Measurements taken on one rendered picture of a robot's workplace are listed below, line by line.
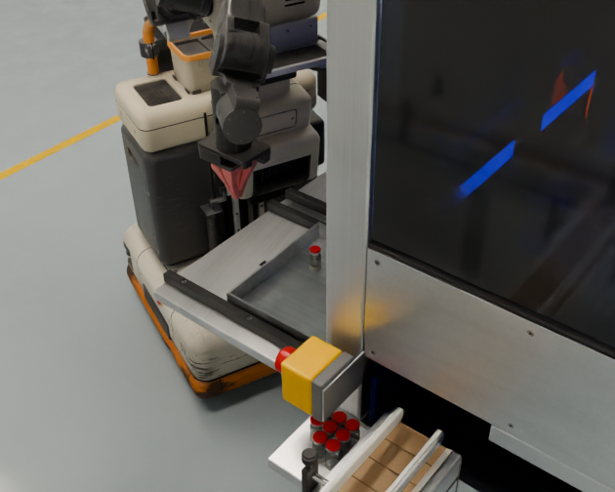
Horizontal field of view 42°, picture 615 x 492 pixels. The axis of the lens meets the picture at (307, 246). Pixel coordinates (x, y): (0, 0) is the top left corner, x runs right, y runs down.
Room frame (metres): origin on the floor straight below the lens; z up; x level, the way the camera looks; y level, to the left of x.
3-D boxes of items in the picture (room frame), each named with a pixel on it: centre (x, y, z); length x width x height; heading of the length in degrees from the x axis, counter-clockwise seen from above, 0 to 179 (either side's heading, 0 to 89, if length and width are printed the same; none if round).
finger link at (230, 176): (1.10, 0.12, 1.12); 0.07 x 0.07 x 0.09; 50
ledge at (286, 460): (0.72, -0.03, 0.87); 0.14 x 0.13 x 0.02; 51
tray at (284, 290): (1.03, -0.07, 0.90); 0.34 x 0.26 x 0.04; 52
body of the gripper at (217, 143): (1.09, 0.11, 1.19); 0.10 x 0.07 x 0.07; 50
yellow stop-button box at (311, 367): (0.76, -0.01, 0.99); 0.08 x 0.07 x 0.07; 51
